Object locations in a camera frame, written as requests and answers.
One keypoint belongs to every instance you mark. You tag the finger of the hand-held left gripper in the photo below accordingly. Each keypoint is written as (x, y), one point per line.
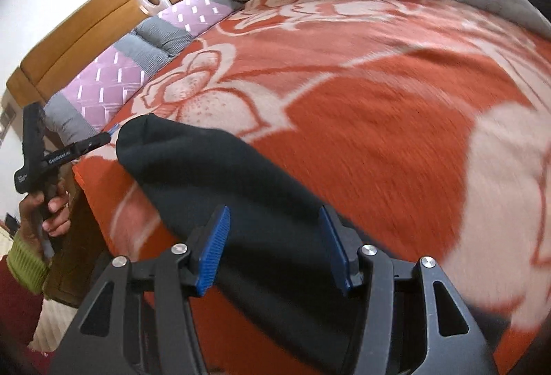
(95, 140)

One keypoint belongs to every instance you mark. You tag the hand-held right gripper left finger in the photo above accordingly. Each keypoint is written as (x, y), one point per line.
(213, 248)

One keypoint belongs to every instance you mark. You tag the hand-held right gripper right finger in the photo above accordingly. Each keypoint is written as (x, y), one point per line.
(338, 248)

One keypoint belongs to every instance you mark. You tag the black pants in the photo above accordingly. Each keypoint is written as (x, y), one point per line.
(241, 203)

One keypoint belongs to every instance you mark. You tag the person's left forearm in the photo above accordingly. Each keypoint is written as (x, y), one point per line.
(26, 261)

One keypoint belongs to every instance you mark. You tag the person's left hand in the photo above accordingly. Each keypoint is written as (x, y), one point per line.
(51, 211)

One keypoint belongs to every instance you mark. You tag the purple and grey pillow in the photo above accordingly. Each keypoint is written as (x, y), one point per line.
(193, 15)
(103, 86)

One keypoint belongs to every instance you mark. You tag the wooden headboard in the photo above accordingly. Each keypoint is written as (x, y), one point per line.
(103, 17)

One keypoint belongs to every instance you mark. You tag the orange floral blanket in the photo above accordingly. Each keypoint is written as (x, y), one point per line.
(366, 99)

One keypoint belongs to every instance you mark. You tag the wooden bed frame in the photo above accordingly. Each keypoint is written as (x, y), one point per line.
(75, 237)

